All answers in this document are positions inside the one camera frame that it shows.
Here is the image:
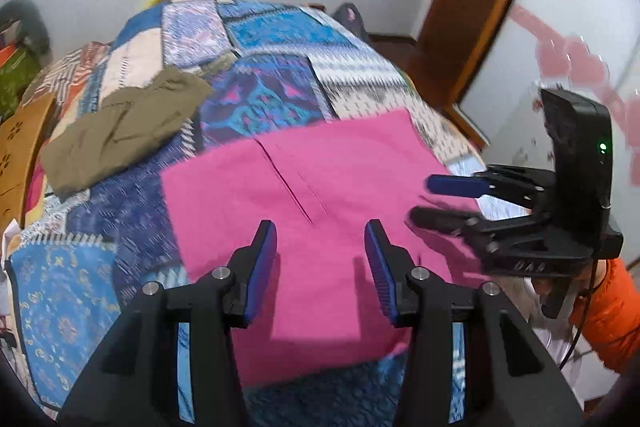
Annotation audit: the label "patchwork bedspread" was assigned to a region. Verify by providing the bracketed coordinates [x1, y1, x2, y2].
[7, 0, 496, 425]

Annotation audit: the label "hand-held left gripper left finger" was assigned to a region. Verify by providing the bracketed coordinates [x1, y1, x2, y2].
[59, 220, 278, 427]

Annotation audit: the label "grey fluffy item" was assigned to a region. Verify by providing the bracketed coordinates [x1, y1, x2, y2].
[0, 0, 51, 55]

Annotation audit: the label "dark bag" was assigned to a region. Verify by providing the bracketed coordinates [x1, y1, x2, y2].
[331, 3, 372, 45]

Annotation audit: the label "person's orange sleeved forearm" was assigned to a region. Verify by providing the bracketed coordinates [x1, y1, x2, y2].
[570, 257, 640, 375]

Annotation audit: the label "pink pants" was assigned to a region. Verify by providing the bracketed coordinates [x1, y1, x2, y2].
[161, 109, 488, 389]

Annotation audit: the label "wooden door frame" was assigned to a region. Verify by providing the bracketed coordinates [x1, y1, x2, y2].
[369, 0, 543, 152]

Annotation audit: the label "olive green garment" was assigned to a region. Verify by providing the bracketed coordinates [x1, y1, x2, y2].
[39, 67, 214, 202]

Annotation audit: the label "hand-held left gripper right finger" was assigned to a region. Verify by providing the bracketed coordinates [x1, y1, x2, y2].
[364, 219, 586, 427]

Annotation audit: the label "wooden headboard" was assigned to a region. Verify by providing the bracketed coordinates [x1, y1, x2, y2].
[0, 93, 57, 238]

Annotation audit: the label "green patterned cloth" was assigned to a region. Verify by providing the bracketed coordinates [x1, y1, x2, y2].
[0, 49, 43, 120]

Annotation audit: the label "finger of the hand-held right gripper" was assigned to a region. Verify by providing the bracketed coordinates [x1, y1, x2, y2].
[410, 206, 553, 258]
[426, 164, 557, 212]

